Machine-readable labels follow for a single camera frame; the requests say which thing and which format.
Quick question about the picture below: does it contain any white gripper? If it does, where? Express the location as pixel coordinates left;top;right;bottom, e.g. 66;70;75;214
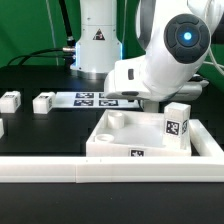
103;54;210;103

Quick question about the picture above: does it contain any white square table top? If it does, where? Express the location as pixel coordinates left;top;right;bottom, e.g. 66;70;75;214
86;110;192;157

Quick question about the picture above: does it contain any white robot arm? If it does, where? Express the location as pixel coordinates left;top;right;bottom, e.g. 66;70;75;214
71;0;224;101

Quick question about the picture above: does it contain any white marker sheet with tags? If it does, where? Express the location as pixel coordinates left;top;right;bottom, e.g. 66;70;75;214
54;92;139;109

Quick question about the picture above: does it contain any white L-shaped obstacle fence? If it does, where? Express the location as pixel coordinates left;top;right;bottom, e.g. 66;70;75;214
0;119;224;183

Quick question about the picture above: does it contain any white part at left edge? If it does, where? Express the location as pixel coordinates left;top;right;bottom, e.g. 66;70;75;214
0;118;4;139

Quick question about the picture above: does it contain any black cable with metal plug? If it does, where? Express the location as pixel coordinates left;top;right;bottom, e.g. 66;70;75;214
58;0;76;54

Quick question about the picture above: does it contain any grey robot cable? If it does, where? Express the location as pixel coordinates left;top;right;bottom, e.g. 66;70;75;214
199;0;224;78

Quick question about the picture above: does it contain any black cable bundle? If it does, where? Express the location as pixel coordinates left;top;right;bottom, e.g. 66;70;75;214
6;48;76;67

